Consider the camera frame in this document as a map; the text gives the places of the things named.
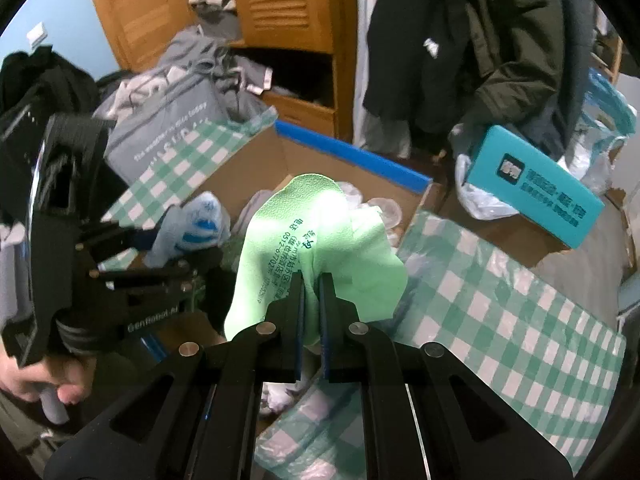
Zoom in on plain cardboard box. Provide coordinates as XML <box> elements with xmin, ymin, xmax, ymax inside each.
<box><xmin>435</xmin><ymin>180</ymin><xmax>577</xmax><ymax>269</ymax></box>

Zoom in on grey printed tote bag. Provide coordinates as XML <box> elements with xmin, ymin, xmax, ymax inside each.
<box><xmin>102</xmin><ymin>67</ymin><xmax>227</xmax><ymax>187</ymax></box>

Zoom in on dark olive hanging jacket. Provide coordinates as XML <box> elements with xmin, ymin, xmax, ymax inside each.
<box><xmin>465</xmin><ymin>0</ymin><xmax>603</xmax><ymax>162</ymax></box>

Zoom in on blue and white sock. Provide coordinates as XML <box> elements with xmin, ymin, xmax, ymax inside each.
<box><xmin>145</xmin><ymin>191</ymin><xmax>232</xmax><ymax>268</ymax></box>

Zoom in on black garment pile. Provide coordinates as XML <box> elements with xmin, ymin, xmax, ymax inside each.
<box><xmin>0</xmin><ymin>45</ymin><xmax>102</xmax><ymax>171</ymax></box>

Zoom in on folded grey clothes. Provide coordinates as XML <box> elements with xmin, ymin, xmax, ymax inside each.
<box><xmin>187</xmin><ymin>0</ymin><xmax>244</xmax><ymax>42</ymax></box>

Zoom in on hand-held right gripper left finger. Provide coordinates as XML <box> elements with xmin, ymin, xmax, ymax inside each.
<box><xmin>44</xmin><ymin>270</ymin><xmax>307</xmax><ymax>480</ymax></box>

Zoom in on louvered wooden wardrobe door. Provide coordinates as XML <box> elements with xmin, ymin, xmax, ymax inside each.
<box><xmin>225</xmin><ymin>0</ymin><xmax>334</xmax><ymax>54</ymax></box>

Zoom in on wooden wardrobe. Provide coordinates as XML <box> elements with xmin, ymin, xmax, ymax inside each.
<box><xmin>82</xmin><ymin>0</ymin><xmax>362</xmax><ymax>155</ymax></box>

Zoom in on blue and white plastic bag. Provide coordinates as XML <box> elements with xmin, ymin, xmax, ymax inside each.
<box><xmin>585</xmin><ymin>67</ymin><xmax>640</xmax><ymax>137</ymax></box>

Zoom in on clear plastic bag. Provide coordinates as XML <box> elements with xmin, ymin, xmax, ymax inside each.
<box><xmin>555</xmin><ymin>130</ymin><xmax>627</xmax><ymax>197</ymax></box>

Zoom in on light green cloth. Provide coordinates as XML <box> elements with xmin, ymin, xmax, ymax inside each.
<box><xmin>222</xmin><ymin>172</ymin><xmax>407</xmax><ymax>356</ymax></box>

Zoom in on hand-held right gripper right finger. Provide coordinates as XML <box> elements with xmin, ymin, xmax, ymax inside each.
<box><xmin>318</xmin><ymin>271</ymin><xmax>573</xmax><ymax>480</ymax></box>

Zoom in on green checkered tablecloth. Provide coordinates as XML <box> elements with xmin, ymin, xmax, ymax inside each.
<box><xmin>97</xmin><ymin>107</ymin><xmax>628</xmax><ymax>480</ymax></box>

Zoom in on teal box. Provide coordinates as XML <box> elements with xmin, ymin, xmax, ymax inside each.
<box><xmin>464</xmin><ymin>125</ymin><xmax>607</xmax><ymax>251</ymax></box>

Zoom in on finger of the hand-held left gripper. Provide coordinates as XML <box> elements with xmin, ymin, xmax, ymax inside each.
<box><xmin>75</xmin><ymin>224</ymin><xmax>163</xmax><ymax>263</ymax></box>
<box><xmin>92</xmin><ymin>247</ymin><xmax>227</xmax><ymax>308</ymax></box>

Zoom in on person's left hand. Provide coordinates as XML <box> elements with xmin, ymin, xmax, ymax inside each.
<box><xmin>0</xmin><ymin>346</ymin><xmax>99</xmax><ymax>406</ymax></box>

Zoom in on blue rimmed cardboard box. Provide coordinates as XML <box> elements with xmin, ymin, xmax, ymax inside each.
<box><xmin>97</xmin><ymin>120</ymin><xmax>446</xmax><ymax>421</ymax></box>

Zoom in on grey hooded sweatshirt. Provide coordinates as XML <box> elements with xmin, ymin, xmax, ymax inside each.
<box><xmin>160</xmin><ymin>25</ymin><xmax>277</xmax><ymax>126</ymax></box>

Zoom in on wooden drawer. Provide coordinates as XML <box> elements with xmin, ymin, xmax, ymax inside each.
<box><xmin>260</xmin><ymin>90</ymin><xmax>337</xmax><ymax>138</ymax></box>

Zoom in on black hanging coat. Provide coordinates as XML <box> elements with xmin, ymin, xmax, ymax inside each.
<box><xmin>362</xmin><ymin>0</ymin><xmax>482</xmax><ymax>162</ymax></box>

